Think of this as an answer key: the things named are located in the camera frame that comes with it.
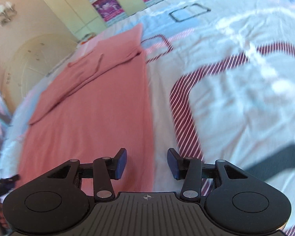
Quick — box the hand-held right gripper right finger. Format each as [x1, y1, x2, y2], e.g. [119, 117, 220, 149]
[167, 148, 249, 201]

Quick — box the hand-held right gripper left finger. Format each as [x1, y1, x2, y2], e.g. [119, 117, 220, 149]
[47, 148, 127, 201]

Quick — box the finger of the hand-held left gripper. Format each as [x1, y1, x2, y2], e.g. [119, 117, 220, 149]
[0, 174, 20, 198]

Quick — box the pink sweater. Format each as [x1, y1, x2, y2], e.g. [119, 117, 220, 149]
[16, 23, 156, 197]

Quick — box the bed with patterned sheet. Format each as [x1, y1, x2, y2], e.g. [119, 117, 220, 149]
[0, 0, 295, 236]

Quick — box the cream headboard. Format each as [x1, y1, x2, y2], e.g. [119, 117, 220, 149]
[3, 33, 78, 104]

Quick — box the cream wardrobe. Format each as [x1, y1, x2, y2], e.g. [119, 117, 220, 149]
[27, 0, 195, 43]

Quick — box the wall lamp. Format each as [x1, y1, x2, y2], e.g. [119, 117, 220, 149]
[0, 2, 17, 26]

